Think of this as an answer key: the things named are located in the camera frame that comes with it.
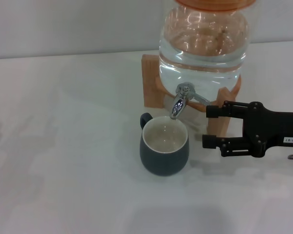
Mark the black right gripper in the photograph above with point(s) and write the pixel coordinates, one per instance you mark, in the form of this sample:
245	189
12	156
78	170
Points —
271	129

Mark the black cup with white inside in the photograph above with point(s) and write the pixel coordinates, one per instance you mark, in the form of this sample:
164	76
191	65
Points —
163	162

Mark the chrome faucet with lever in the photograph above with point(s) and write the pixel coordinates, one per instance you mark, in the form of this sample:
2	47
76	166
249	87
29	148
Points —
178	104

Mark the clear glass water dispenser jar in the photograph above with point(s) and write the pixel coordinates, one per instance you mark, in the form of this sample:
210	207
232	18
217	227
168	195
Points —
202	63

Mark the wooden dispenser stand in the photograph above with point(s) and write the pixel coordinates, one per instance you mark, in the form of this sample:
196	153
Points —
150	83

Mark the orange jar lid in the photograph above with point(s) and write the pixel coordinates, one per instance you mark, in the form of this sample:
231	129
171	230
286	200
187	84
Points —
210	5

